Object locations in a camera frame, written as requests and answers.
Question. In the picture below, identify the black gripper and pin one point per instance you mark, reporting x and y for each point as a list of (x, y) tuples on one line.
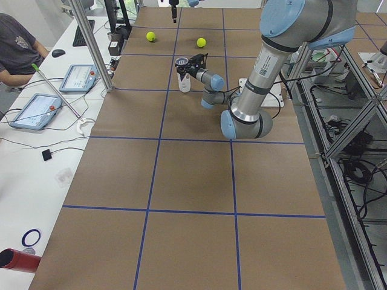
[(173, 8), (191, 72)]

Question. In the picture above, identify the white tennis ball can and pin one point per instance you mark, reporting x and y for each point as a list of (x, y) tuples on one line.
[(182, 75)]

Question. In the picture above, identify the yellow tennis ball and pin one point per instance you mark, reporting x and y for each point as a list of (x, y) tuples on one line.
[(201, 42), (150, 36)]

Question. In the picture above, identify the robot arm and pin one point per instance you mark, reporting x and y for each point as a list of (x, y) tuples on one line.
[(192, 3), (284, 26)]

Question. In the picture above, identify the black monitor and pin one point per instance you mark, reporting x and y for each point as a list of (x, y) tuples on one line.
[(112, 7)]

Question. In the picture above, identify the black box white label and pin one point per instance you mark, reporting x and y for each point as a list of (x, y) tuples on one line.
[(116, 44)]

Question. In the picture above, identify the teach pendant far tablet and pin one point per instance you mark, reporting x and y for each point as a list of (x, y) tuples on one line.
[(79, 79)]

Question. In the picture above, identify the teach pendant tablet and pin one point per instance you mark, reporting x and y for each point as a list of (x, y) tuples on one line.
[(38, 112), (79, 79)]

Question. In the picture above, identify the white curved plastic piece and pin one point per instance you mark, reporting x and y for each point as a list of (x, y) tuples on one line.
[(80, 123)]

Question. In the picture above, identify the black computer mouse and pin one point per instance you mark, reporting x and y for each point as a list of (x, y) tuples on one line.
[(57, 53)]

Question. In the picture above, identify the teach pendant near tablet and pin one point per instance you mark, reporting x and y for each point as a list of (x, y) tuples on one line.
[(38, 112)]

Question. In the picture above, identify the small black square pad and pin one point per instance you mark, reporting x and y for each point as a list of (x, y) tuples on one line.
[(46, 154)]

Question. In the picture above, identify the seated person grey shirt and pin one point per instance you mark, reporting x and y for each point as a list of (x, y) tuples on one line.
[(20, 50)]

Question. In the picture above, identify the red cylinder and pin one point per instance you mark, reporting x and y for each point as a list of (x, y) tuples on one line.
[(19, 261)]

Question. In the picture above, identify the aluminium frame post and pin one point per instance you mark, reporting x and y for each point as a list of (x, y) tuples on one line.
[(82, 21)]

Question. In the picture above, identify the white pedestal column base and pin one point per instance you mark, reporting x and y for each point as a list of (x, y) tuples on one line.
[(273, 98)]

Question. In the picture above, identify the metal rod green handle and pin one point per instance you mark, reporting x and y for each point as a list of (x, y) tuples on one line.
[(36, 68)]

